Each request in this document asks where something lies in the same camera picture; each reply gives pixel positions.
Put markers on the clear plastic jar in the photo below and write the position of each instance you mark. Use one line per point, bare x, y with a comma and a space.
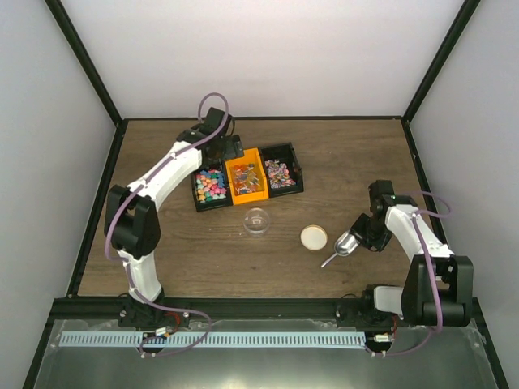
256, 222

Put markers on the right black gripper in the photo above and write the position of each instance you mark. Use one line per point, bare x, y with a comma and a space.
357, 229

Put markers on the black bin with star candies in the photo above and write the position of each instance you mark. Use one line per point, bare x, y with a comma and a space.
210, 187

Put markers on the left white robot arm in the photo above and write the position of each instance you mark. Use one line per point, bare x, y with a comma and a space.
132, 228

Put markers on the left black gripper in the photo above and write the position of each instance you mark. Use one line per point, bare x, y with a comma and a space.
229, 151

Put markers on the yellow bin with lollipops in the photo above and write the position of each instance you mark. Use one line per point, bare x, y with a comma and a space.
247, 178

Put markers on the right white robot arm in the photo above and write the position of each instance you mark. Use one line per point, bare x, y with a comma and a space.
439, 284

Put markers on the light blue slotted cable duct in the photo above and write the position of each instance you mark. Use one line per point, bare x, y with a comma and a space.
269, 339

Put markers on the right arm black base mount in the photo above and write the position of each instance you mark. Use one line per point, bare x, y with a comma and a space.
359, 310

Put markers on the metal scoop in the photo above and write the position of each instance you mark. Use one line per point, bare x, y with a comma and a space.
345, 245

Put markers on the round white jar lid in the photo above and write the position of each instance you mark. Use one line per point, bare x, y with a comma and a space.
313, 237

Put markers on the black bin with swirl lollipops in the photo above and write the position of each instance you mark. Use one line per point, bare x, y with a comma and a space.
282, 170

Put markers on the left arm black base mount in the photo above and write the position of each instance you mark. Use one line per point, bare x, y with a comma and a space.
136, 314

